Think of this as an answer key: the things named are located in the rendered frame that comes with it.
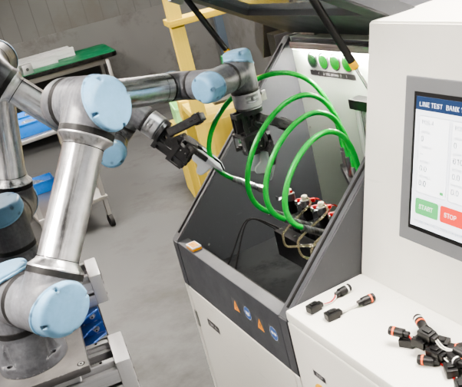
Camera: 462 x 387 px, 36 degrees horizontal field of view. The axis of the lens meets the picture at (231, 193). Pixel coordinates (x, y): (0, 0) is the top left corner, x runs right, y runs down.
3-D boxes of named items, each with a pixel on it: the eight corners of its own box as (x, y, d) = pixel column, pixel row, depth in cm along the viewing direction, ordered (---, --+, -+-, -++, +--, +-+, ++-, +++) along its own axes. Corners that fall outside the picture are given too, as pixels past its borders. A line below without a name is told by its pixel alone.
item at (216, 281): (189, 286, 227) (176, 242, 221) (201, 281, 228) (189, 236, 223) (291, 371, 173) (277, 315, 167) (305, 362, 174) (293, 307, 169)
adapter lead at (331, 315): (328, 322, 154) (327, 315, 153) (324, 319, 156) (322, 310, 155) (377, 302, 157) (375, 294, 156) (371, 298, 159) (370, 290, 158)
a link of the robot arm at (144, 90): (22, 133, 157) (178, 106, 193) (52, 134, 150) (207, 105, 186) (14, 81, 155) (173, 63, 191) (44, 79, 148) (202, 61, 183)
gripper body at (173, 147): (187, 167, 207) (154, 143, 208) (204, 143, 205) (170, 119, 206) (181, 170, 200) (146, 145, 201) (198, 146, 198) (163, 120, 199)
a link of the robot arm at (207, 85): (184, 107, 179) (212, 93, 187) (217, 105, 172) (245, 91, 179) (176, 76, 177) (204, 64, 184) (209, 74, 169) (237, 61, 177)
